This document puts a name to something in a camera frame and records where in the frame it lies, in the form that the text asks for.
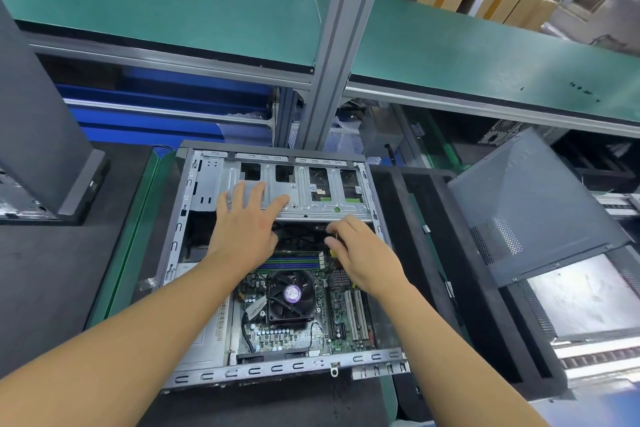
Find distant computer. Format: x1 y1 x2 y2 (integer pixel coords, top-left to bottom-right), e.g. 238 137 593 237
480 119 556 147

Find person's left hand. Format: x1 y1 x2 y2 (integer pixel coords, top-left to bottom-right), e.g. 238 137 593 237
207 179 291 278

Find person's right forearm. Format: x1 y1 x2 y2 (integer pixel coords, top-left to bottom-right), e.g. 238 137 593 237
375 276 551 427

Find person's left forearm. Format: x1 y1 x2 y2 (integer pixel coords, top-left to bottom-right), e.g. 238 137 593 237
0 254 251 427

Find scattered small black screws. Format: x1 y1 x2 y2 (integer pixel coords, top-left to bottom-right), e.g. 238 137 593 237
570 76 603 95

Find person's right hand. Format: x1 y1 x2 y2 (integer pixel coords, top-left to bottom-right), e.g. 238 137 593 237
324 216 411 303

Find dark grey computer case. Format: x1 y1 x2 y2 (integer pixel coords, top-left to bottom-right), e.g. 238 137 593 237
138 139 411 393

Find blue plastic crate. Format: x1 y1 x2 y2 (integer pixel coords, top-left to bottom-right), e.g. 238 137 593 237
55 66 279 151

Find silver computer case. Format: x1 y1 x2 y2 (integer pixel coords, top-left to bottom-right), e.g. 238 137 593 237
0 0 109 225

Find aluminium conveyor frame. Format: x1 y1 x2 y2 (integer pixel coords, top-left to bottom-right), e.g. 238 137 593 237
550 191 640 388

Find grey metal conveyor plate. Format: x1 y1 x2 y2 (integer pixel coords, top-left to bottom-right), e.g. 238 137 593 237
528 252 640 341

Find clear plastic bag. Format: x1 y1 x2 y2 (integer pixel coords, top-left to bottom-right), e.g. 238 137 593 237
328 116 386 157

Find black divided foam tray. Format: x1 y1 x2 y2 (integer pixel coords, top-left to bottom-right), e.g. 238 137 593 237
370 163 569 421

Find silver power supply unit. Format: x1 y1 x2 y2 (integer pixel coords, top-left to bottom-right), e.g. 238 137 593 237
165 286 241 378

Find black CPU fan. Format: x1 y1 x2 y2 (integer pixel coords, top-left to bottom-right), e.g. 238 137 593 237
265 270 321 325

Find thick aluminium frame post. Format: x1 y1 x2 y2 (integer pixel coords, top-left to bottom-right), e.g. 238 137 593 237
295 0 396 151

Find green motherboard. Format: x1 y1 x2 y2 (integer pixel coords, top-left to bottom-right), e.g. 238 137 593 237
232 242 383 358

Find grey case side panel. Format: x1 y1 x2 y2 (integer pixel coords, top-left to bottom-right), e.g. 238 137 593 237
448 128 633 288

